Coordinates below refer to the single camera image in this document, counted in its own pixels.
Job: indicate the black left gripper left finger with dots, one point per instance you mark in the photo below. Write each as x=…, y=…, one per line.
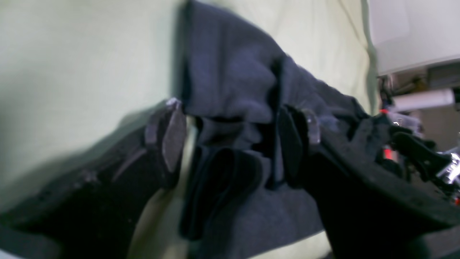
x=92, y=212

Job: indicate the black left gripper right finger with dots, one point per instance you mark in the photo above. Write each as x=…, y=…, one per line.
x=368, y=212

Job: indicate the dark navy T-shirt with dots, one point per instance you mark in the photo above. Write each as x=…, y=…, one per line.
x=239, y=203

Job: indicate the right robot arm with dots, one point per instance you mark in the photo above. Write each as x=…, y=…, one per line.
x=440, y=168

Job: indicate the olive green table cloth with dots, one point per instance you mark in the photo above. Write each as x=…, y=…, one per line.
x=78, y=76

